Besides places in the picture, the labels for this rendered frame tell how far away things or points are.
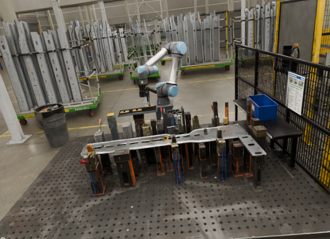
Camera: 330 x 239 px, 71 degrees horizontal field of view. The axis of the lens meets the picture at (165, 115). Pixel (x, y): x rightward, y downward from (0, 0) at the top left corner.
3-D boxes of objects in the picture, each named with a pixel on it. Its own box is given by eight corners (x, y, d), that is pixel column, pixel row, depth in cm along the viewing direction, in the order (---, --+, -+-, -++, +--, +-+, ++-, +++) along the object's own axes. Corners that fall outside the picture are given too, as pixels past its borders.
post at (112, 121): (115, 158, 233) (106, 118, 217) (116, 154, 240) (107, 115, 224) (123, 157, 234) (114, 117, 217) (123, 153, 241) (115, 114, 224)
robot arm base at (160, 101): (156, 101, 256) (155, 93, 253) (170, 100, 256) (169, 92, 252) (156, 106, 242) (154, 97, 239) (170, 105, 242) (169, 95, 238)
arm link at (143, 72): (148, 66, 205) (140, 67, 200) (150, 78, 209) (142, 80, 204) (143, 65, 210) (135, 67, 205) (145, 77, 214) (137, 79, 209)
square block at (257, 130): (255, 169, 191) (257, 130, 178) (251, 164, 199) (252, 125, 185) (264, 168, 191) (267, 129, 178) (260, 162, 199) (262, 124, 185)
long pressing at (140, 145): (78, 158, 184) (77, 157, 183) (85, 145, 205) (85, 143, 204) (250, 136, 185) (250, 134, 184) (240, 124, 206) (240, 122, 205)
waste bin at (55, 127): (40, 150, 422) (26, 114, 394) (53, 137, 471) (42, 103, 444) (67, 148, 419) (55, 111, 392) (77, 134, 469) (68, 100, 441)
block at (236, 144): (233, 178, 184) (233, 147, 174) (229, 170, 195) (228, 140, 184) (245, 176, 184) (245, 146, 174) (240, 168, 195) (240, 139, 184)
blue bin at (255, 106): (258, 120, 199) (258, 106, 194) (247, 108, 228) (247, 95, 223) (277, 119, 198) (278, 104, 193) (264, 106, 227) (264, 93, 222)
